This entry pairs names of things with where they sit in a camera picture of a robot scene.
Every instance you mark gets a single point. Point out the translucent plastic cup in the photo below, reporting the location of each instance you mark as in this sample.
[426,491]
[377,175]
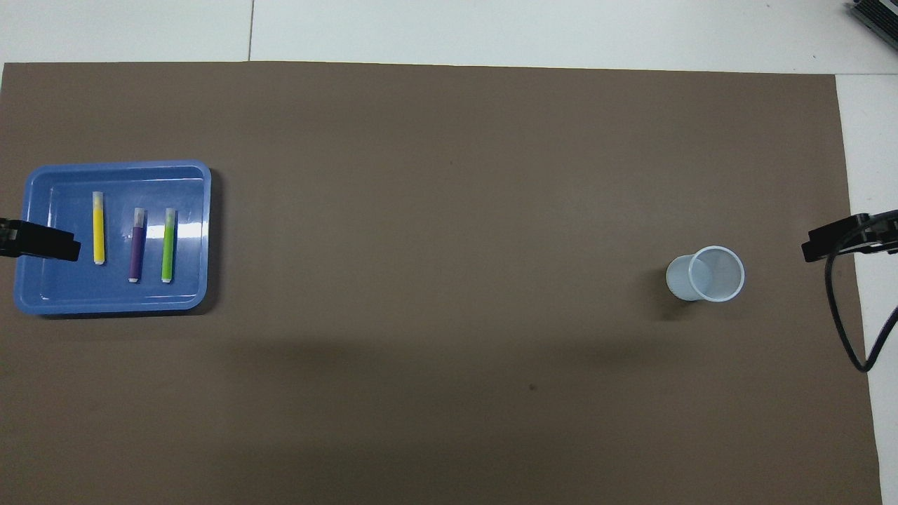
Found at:
[715,273]

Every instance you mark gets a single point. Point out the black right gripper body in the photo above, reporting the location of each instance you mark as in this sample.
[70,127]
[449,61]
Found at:
[873,235]

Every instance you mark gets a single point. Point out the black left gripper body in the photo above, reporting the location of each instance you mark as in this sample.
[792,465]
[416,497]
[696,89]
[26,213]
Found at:
[24,240]

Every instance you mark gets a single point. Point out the green highlighter pen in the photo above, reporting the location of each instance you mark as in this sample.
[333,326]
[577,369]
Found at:
[168,249]

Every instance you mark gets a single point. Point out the blue plastic tray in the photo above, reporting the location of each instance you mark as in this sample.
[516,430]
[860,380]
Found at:
[189,280]

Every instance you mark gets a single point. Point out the brown table mat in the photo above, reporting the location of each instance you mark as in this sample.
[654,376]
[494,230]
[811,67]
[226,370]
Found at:
[449,280]

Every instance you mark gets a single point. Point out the grey ribbed device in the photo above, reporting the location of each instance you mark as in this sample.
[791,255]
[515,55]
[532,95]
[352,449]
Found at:
[877,15]

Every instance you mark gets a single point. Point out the yellow highlighter pen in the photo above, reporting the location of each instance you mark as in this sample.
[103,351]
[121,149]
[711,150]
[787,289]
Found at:
[99,231]

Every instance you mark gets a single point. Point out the purple highlighter pen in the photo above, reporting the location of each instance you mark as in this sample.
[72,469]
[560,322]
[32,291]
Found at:
[136,252]

